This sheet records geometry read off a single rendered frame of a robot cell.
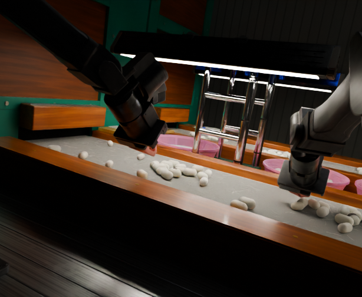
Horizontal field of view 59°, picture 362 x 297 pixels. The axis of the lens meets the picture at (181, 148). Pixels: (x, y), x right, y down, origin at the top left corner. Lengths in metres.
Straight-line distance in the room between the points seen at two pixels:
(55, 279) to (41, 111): 0.57
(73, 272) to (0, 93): 0.60
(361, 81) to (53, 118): 0.83
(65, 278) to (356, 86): 0.47
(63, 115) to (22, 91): 0.13
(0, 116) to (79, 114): 0.24
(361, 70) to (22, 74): 0.87
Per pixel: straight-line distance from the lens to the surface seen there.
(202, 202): 0.61
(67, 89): 1.14
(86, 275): 0.54
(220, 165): 0.97
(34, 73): 1.06
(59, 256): 0.59
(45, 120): 1.01
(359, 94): 0.41
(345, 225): 0.71
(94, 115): 1.14
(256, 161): 1.25
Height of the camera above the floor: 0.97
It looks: 11 degrees down
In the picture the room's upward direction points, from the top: 9 degrees clockwise
